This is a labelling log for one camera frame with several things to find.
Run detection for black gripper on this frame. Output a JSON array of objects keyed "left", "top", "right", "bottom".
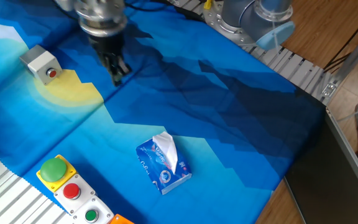
[{"left": 88, "top": 30, "right": 134, "bottom": 88}]

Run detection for small grey box red button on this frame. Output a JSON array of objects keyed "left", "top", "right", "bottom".
[{"left": 19, "top": 44, "right": 63, "bottom": 86}]

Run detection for yellow box green mushroom button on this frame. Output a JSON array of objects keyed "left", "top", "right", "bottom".
[{"left": 35, "top": 154, "right": 78, "bottom": 193}]

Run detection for grey box large red button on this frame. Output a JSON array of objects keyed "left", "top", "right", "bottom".
[{"left": 53, "top": 173, "right": 98, "bottom": 216}]

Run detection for white box green button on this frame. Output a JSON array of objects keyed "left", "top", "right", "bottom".
[{"left": 72, "top": 195, "right": 115, "bottom": 224}]

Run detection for blue mountain print tablecloth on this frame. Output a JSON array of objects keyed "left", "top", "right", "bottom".
[{"left": 0, "top": 0, "right": 326, "bottom": 224}]

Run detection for blue tissue pack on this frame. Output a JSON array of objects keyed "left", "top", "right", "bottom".
[{"left": 135, "top": 131, "right": 193, "bottom": 196}]

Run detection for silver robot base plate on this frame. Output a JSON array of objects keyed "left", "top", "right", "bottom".
[{"left": 202, "top": 0, "right": 260, "bottom": 47}]

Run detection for black cables on floor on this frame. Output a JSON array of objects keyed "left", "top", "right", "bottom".
[{"left": 323, "top": 51, "right": 354, "bottom": 72}]

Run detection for black panel aluminium frame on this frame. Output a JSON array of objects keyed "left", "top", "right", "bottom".
[{"left": 283, "top": 107, "right": 358, "bottom": 224}]

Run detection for aluminium frame bar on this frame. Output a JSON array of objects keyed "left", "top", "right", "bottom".
[{"left": 333, "top": 20, "right": 358, "bottom": 83}]

